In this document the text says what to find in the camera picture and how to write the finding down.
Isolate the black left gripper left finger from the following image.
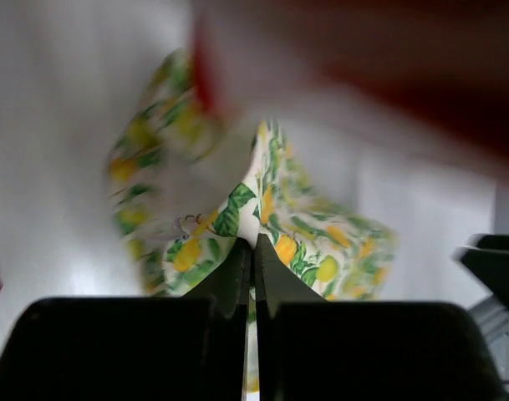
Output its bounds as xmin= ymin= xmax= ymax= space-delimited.
xmin=0 ymin=240 xmax=252 ymax=400

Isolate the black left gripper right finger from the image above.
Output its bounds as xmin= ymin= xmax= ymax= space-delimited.
xmin=253 ymin=235 xmax=509 ymax=400

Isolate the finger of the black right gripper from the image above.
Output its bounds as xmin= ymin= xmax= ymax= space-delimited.
xmin=455 ymin=234 xmax=509 ymax=301

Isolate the lemon print skirt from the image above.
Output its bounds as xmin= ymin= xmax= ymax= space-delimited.
xmin=107 ymin=50 xmax=396 ymax=301

